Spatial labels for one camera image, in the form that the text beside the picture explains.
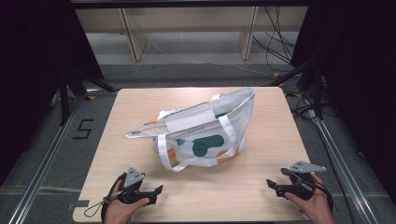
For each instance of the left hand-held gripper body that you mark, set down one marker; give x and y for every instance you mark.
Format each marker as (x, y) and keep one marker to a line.
(133, 183)

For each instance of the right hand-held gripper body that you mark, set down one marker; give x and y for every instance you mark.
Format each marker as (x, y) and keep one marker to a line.
(300, 182)

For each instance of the white tote bag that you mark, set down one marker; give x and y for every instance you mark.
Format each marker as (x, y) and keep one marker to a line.
(205, 137)

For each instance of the person's right hand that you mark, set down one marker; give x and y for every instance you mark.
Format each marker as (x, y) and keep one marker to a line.
(314, 207)

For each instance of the person's left hand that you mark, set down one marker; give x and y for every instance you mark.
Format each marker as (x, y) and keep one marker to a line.
(121, 211)

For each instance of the dark grey tape strip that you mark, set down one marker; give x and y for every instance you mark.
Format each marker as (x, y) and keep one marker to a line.
(77, 204)

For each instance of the yellow tape piece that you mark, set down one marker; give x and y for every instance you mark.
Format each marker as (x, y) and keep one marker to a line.
(91, 97)
(276, 75)
(296, 94)

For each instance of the black metal stand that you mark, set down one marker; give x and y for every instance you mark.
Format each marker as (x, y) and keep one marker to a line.
(317, 93)
(64, 99)

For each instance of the black curtain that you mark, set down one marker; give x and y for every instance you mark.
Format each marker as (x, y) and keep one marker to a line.
(364, 93)
(34, 77)

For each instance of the aluminium floor rail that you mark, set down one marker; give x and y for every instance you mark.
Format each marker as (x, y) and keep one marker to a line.
(342, 168)
(43, 165)

